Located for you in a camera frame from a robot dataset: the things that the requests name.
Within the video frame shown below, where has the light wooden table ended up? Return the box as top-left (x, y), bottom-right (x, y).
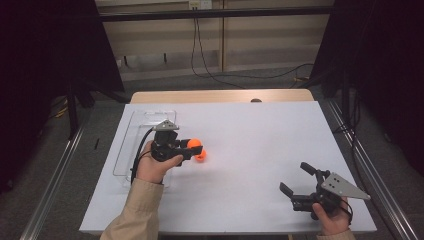
top-left (129, 88), bottom-right (315, 104)

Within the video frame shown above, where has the aluminium floor rail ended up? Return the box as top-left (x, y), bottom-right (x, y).
top-left (19, 113), bottom-right (89, 240)
top-left (326, 99), bottom-right (419, 240)

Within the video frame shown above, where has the black metal stand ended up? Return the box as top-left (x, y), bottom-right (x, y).
top-left (64, 79), bottom-right (131, 141)

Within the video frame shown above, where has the clear plastic tray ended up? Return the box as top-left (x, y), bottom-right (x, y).
top-left (112, 109), bottom-right (178, 190)

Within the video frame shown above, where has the hand-held gripper black cable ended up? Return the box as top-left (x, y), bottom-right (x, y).
top-left (339, 198), bottom-right (354, 225)
top-left (130, 127), bottom-right (156, 184)

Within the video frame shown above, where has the person's right hand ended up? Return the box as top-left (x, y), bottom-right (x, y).
top-left (311, 197), bottom-right (353, 237)

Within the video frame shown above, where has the left hand-held gripper black cable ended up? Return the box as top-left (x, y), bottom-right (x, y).
top-left (130, 127), bottom-right (156, 184)

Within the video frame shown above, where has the black curtain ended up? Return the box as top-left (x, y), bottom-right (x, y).
top-left (309, 0), bottom-right (424, 174)
top-left (0, 0), bottom-right (126, 194)

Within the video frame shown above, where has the black floor cable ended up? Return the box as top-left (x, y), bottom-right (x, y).
top-left (190, 16), bottom-right (246, 90)
top-left (195, 18), bottom-right (315, 80)

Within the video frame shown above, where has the white table board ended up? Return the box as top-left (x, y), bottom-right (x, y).
top-left (79, 101), bottom-right (378, 234)

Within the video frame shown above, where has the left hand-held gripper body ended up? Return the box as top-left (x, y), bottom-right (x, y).
top-left (150, 119), bottom-right (188, 163)

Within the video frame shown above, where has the person's left hand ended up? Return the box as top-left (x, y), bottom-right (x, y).
top-left (135, 140), bottom-right (184, 185)

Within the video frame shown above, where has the black cable bundle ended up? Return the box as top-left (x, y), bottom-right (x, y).
top-left (333, 89), bottom-right (363, 174)

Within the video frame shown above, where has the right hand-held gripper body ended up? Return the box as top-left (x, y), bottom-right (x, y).
top-left (291, 169), bottom-right (372, 221)

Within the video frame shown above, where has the right hand-held gripper black cable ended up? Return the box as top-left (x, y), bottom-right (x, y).
top-left (339, 198), bottom-right (354, 225)

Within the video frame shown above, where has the white wall socket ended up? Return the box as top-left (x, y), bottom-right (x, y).
top-left (188, 0), bottom-right (213, 10)

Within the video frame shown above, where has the black horizontal bar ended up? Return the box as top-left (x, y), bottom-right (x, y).
top-left (98, 6), bottom-right (334, 23)

